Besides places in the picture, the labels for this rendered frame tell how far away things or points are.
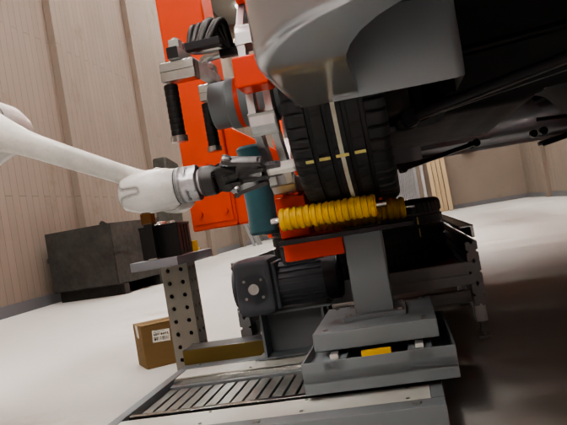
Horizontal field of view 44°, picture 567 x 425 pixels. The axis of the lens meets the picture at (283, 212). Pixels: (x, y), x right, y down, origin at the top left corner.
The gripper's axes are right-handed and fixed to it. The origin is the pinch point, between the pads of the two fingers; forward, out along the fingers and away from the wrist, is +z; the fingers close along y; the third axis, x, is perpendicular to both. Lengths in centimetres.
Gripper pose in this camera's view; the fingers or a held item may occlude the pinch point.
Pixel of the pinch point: (281, 167)
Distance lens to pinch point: 169.0
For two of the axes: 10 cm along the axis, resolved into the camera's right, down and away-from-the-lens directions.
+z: 9.7, -1.6, -1.7
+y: -2.3, -6.9, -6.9
